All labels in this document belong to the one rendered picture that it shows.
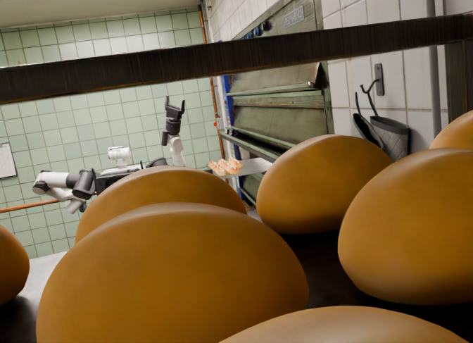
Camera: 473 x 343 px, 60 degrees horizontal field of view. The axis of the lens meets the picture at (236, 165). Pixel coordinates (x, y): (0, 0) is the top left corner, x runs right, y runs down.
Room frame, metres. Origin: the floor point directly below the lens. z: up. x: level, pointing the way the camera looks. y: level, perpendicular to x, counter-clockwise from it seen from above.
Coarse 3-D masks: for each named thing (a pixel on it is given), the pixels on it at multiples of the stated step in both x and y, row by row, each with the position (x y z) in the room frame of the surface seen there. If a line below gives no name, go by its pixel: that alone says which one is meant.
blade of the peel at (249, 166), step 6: (246, 162) 3.15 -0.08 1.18; (252, 162) 3.11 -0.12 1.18; (240, 168) 2.92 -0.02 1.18; (246, 168) 2.89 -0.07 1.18; (252, 168) 2.86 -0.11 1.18; (258, 168) 2.82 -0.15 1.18; (264, 168) 2.79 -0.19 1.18; (216, 174) 2.75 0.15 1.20; (228, 174) 2.78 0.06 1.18; (234, 174) 2.68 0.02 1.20; (240, 174) 2.68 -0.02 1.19; (246, 174) 2.69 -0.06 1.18
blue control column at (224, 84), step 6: (222, 78) 3.42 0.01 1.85; (222, 84) 3.46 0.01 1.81; (228, 84) 3.37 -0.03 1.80; (222, 90) 3.51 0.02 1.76; (228, 90) 3.37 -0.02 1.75; (228, 96) 3.37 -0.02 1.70; (228, 102) 3.37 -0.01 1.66; (228, 108) 3.37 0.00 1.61; (234, 132) 3.37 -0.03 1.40; (234, 144) 3.37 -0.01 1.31; (234, 150) 3.37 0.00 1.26; (240, 180) 3.37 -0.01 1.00; (240, 186) 3.37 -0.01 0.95; (240, 192) 3.39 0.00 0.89; (240, 198) 3.43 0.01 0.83
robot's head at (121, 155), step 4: (124, 148) 2.32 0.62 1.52; (128, 148) 2.31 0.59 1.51; (112, 152) 2.30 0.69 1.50; (116, 152) 2.30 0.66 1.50; (120, 152) 2.29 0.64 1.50; (124, 152) 2.29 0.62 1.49; (128, 152) 2.29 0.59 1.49; (112, 156) 2.29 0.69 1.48; (116, 156) 2.30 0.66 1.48; (120, 156) 2.30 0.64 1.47; (124, 156) 2.29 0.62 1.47; (128, 156) 2.29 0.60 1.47; (112, 160) 2.30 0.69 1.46; (120, 160) 2.30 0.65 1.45; (124, 160) 2.34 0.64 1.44; (116, 164) 2.31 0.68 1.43; (120, 164) 2.29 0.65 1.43
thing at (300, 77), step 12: (252, 72) 2.61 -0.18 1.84; (264, 72) 2.31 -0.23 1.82; (276, 72) 2.08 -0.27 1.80; (288, 72) 1.88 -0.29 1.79; (300, 72) 1.72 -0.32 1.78; (312, 72) 1.59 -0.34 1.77; (240, 84) 2.91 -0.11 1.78; (252, 84) 2.54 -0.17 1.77; (264, 84) 2.26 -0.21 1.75; (276, 84) 2.03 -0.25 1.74; (288, 84) 1.84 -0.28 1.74; (300, 84) 1.62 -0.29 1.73; (312, 84) 1.53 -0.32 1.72
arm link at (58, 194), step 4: (40, 176) 2.34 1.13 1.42; (36, 180) 2.33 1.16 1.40; (52, 188) 2.39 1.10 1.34; (56, 188) 2.41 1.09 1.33; (48, 192) 2.38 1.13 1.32; (52, 192) 2.38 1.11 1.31; (56, 192) 2.40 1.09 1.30; (60, 192) 2.42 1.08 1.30; (64, 192) 2.44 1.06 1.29; (52, 196) 2.40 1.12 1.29; (56, 196) 2.41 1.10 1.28; (60, 196) 2.41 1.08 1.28; (64, 196) 2.43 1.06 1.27; (60, 200) 2.43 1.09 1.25
